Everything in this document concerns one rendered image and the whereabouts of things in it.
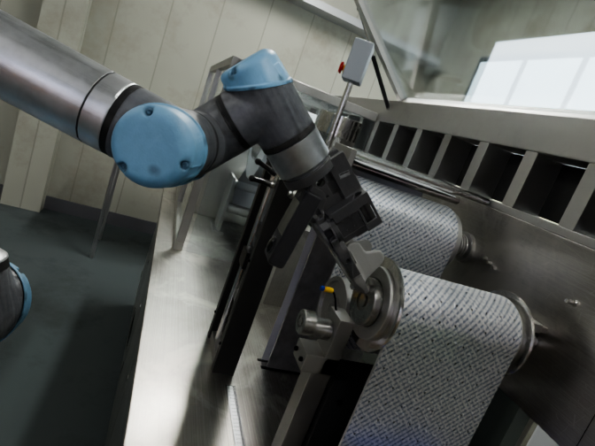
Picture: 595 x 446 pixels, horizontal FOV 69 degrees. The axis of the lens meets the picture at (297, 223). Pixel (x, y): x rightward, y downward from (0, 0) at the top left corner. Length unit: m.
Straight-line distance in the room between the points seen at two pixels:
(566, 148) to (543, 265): 0.23
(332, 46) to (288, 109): 3.98
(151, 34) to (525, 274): 3.76
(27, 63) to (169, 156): 0.15
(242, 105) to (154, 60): 3.72
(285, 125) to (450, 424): 0.55
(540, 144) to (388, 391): 0.59
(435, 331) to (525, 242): 0.34
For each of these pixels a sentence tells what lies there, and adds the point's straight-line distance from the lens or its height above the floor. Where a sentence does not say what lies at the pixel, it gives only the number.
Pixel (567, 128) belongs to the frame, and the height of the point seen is 1.63.
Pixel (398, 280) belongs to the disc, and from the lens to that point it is 0.65.
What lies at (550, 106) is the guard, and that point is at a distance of 1.07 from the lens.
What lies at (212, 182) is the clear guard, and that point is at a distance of 1.57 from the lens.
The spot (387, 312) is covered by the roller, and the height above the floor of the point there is 1.26.
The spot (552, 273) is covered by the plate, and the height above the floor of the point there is 1.37.
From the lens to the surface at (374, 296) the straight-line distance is 0.66.
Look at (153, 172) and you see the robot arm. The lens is 0.40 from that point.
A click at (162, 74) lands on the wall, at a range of 4.23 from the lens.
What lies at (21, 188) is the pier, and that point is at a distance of 4.37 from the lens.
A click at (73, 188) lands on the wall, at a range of 4.43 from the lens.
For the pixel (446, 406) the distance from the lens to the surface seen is 0.79.
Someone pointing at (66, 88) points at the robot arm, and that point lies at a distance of 0.45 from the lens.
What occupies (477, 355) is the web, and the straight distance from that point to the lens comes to 0.76.
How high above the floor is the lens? 1.46
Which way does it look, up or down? 12 degrees down
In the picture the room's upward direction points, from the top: 20 degrees clockwise
